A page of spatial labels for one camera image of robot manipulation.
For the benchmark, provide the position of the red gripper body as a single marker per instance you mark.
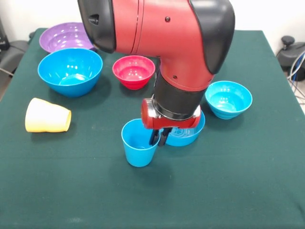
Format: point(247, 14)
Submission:
point(147, 114)

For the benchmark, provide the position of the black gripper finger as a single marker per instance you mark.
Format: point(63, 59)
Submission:
point(154, 136)
point(165, 137)

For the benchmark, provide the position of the small blue plastic bowl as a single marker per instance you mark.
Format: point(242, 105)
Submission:
point(186, 139)

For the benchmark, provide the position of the blue plastic cup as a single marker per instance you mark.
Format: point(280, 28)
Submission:
point(138, 155)

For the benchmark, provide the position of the pink plastic bowl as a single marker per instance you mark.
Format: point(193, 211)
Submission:
point(133, 71)

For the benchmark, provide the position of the cyan plastic bowl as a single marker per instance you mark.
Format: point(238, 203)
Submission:
point(226, 100)

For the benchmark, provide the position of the yellow plastic cup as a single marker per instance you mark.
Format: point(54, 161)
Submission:
point(45, 117)

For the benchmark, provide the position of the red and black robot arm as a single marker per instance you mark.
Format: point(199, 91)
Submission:
point(162, 35)

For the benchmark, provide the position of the dark green table cloth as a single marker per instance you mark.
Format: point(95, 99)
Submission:
point(143, 190)

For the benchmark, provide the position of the large blue plastic bowl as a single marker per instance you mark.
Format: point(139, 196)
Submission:
point(69, 66)

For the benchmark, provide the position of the purple plastic bowl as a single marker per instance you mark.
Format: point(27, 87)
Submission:
point(62, 38)

